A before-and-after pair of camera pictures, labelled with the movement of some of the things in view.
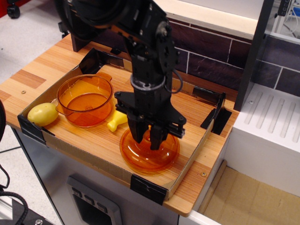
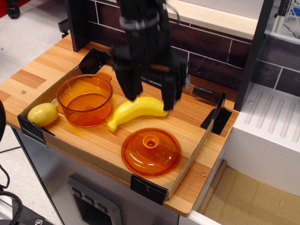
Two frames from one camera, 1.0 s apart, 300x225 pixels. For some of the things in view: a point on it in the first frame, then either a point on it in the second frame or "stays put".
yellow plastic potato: (43, 114) stays put
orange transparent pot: (86, 100) stays put
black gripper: (149, 101) → (148, 49)
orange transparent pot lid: (140, 159) stays put
